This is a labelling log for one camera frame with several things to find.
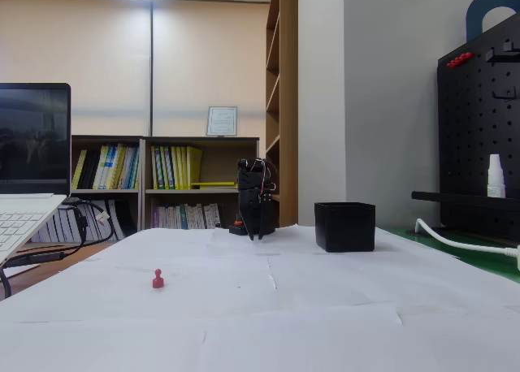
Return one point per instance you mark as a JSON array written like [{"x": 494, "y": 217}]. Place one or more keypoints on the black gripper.
[{"x": 249, "y": 200}]

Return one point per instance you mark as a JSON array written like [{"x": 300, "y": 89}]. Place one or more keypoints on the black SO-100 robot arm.
[{"x": 239, "y": 230}]

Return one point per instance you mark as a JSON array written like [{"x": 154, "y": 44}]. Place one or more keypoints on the black square box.
[{"x": 345, "y": 230}]

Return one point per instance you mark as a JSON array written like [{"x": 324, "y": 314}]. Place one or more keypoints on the orange table clamp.
[{"x": 237, "y": 221}]

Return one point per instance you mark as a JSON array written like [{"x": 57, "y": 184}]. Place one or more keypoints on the flat lying yellow book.
[{"x": 213, "y": 184}]

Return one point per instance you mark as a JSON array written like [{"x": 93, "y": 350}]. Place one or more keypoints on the low wooden bookshelf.
[
  {"x": 219, "y": 161},
  {"x": 105, "y": 138}
]

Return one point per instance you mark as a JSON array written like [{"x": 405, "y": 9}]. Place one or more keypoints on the thick yellow binder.
[{"x": 195, "y": 167}]

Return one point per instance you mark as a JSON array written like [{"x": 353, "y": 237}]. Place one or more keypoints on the framed certificate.
[{"x": 221, "y": 121}]

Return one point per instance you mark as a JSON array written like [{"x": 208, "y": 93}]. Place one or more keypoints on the white paper sheet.
[
  {"x": 467, "y": 339},
  {"x": 203, "y": 299},
  {"x": 101, "y": 347},
  {"x": 365, "y": 282},
  {"x": 162, "y": 246},
  {"x": 304, "y": 343}
]

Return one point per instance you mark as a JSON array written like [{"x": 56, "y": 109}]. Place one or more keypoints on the tall wooden bookshelf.
[{"x": 288, "y": 104}]

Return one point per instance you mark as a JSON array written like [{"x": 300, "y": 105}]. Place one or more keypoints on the leaning yellow book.
[{"x": 79, "y": 171}]

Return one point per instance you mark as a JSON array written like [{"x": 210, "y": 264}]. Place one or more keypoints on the black pegboard stand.
[{"x": 467, "y": 144}]

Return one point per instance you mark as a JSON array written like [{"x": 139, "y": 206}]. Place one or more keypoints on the white laptop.
[{"x": 32, "y": 144}]

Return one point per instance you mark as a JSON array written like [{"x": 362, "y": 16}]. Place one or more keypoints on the small white bottle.
[{"x": 495, "y": 177}]

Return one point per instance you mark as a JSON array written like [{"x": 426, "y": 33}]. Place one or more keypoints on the black pegboard hook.
[
  {"x": 505, "y": 95},
  {"x": 503, "y": 53}
]

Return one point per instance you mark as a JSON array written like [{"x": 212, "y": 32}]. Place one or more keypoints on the blue arch-shaped board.
[{"x": 475, "y": 10}]

